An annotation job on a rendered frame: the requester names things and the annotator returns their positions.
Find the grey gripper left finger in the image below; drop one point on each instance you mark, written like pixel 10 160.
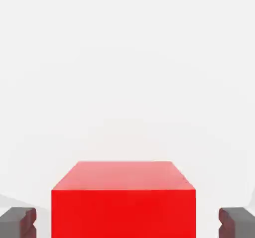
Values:
pixel 14 224

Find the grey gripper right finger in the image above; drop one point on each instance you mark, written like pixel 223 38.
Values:
pixel 239 224

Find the small red cube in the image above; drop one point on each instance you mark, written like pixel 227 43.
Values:
pixel 123 212

